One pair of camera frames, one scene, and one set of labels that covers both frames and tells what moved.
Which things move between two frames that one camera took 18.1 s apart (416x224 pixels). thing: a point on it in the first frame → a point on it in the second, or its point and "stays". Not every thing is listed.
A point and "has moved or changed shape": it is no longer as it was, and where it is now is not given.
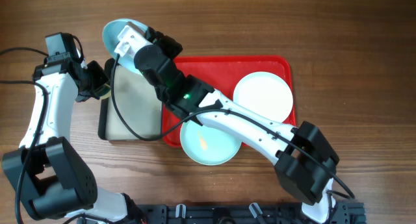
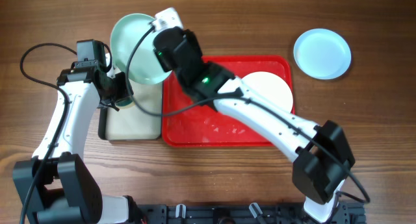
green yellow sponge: (104, 92) has moved or changed shape
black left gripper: (102, 78) → (126, 90)
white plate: (266, 93) stays
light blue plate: (111, 32) → (322, 54)
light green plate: (207, 145) has moved or changed shape
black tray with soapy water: (133, 110) stays
